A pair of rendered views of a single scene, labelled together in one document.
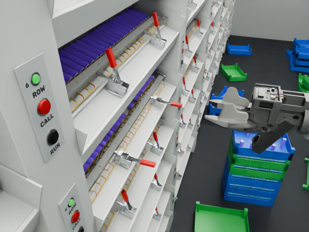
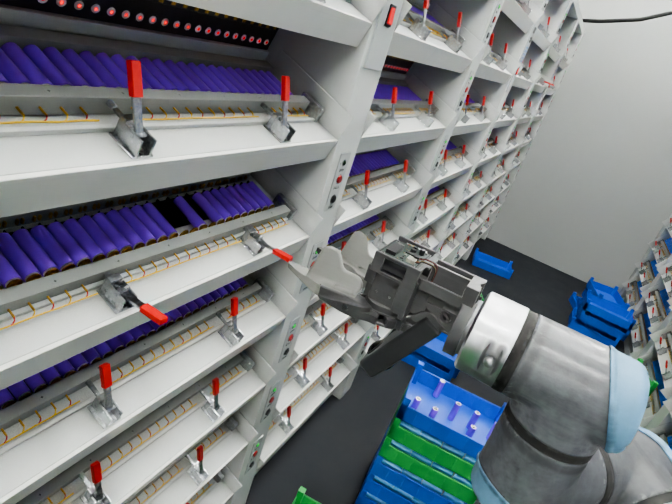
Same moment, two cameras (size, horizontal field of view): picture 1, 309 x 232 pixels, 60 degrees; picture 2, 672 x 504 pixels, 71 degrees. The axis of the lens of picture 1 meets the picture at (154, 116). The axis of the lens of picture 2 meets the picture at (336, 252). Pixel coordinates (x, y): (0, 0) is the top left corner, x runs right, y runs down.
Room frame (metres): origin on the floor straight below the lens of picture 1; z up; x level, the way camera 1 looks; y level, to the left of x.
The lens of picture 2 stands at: (0.02, -0.20, 1.34)
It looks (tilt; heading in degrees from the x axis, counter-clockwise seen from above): 25 degrees down; 4
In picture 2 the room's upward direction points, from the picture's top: 18 degrees clockwise
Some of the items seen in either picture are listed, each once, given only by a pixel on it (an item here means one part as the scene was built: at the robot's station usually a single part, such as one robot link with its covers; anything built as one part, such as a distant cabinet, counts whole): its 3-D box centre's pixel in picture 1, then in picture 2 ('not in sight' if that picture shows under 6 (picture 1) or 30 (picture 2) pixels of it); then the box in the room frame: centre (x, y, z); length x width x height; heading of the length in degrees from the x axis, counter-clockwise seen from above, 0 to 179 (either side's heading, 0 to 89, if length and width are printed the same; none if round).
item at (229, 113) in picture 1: (226, 113); (325, 268); (0.48, -0.16, 1.09); 0.09 x 0.03 x 0.06; 87
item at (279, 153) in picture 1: (260, 140); (454, 410); (1.16, -0.60, 0.44); 0.30 x 0.20 x 0.08; 79
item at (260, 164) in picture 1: (257, 150); (444, 429); (1.16, -0.60, 0.36); 0.30 x 0.20 x 0.08; 79
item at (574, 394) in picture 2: not in sight; (569, 381); (0.43, -0.43, 1.09); 0.12 x 0.09 x 0.10; 72
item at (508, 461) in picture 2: not in sight; (533, 464); (0.43, -0.45, 0.98); 0.12 x 0.09 x 0.12; 117
